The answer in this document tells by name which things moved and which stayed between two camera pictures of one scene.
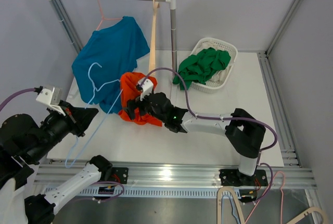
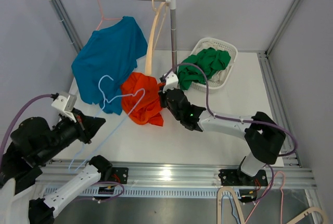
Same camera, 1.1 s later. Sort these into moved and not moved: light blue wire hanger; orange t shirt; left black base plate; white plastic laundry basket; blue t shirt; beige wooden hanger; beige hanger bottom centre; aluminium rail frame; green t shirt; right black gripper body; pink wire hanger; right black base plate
Moved: light blue wire hanger; beige wooden hanger; right black gripper body; orange t shirt
Not moved: green t shirt; aluminium rail frame; pink wire hanger; beige hanger bottom centre; right black base plate; left black base plate; white plastic laundry basket; blue t shirt
